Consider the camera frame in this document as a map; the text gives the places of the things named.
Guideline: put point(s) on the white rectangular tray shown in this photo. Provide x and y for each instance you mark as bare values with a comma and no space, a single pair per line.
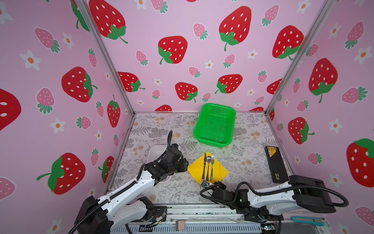
161,163

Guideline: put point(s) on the green plastic basket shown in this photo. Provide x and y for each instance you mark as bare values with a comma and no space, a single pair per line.
215,125

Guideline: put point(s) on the yellow paper napkin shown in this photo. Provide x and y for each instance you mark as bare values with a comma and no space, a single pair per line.
196,169

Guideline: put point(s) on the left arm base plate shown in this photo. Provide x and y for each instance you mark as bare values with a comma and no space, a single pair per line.
156,214

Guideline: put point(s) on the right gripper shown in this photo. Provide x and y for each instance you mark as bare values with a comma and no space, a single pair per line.
219,185

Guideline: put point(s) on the black handled knife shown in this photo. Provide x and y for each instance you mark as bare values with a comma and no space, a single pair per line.
204,166

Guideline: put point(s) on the black box yellow label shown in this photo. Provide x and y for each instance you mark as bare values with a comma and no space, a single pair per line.
276,164

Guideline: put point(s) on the black handled fork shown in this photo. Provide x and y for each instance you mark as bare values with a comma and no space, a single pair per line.
212,168

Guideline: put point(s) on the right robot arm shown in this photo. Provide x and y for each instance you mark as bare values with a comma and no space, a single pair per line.
299,192

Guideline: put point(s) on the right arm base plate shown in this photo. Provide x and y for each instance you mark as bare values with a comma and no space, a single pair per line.
262,218

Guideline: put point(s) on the aluminium rail frame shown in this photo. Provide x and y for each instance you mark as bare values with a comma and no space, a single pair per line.
218,219

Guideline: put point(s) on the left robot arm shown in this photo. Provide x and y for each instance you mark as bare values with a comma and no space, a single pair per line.
105,214

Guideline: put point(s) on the small pink block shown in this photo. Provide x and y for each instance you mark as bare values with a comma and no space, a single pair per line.
180,225

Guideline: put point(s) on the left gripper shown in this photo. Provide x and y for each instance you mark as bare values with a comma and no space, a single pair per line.
183,164

